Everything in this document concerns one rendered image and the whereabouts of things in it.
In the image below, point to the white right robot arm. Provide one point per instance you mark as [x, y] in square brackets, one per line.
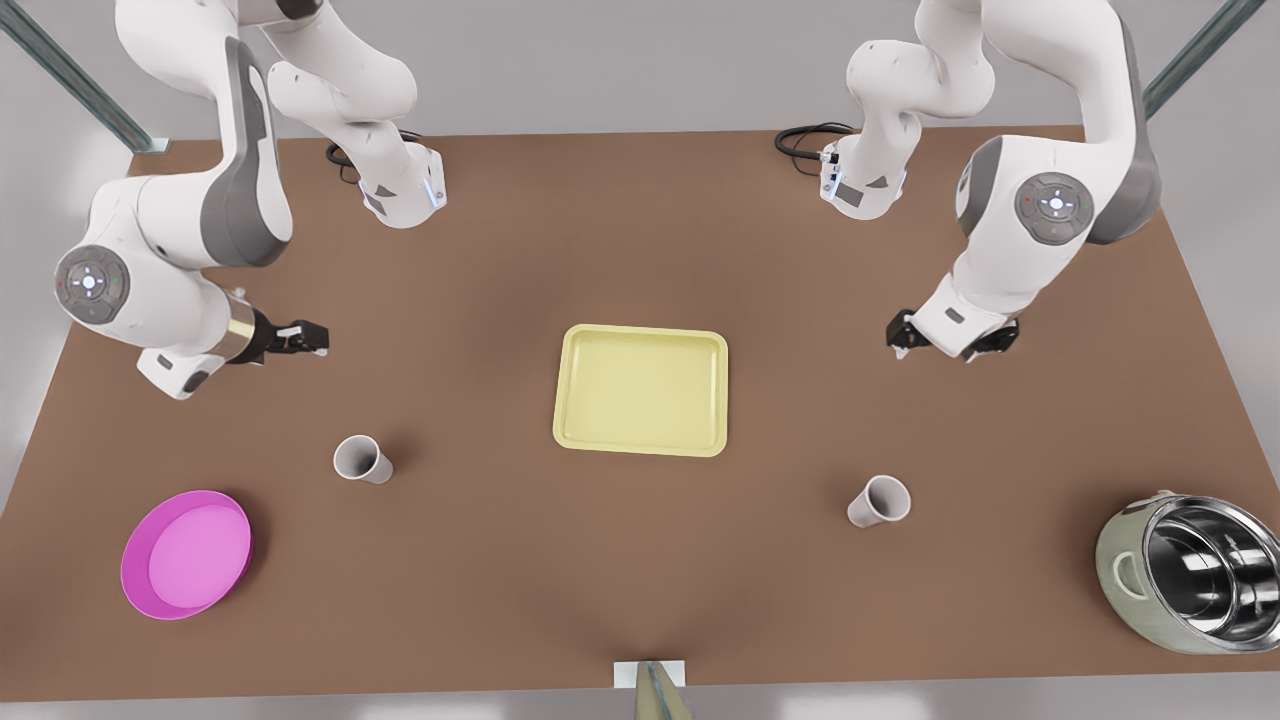
[240, 190]

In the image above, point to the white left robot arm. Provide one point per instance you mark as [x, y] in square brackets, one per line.
[1050, 200]

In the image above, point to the white IKEA cup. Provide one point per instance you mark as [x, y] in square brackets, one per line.
[877, 503]
[360, 460]

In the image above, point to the yellow rectangular tray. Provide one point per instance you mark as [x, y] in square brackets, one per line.
[640, 390]

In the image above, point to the pink round bowl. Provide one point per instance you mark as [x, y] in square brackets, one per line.
[188, 555]

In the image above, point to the cream pot with steel inside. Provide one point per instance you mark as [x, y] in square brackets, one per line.
[1195, 575]

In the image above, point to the silver frame post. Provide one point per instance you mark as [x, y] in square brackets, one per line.
[75, 75]
[1200, 50]
[655, 690]

